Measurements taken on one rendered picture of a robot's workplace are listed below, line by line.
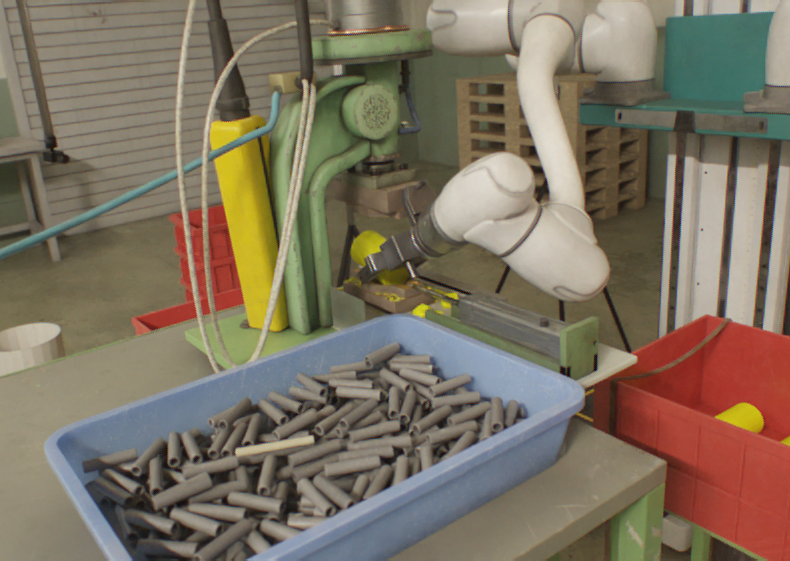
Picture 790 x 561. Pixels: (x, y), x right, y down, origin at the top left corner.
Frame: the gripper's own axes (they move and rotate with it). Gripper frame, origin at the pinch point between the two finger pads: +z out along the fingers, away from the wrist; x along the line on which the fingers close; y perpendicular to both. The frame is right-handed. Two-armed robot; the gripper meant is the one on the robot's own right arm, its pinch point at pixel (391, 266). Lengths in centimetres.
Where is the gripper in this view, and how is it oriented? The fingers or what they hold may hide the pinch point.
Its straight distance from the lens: 138.6
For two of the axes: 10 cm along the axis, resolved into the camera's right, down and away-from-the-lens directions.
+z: -4.4, 3.4, 8.3
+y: 3.9, 9.1, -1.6
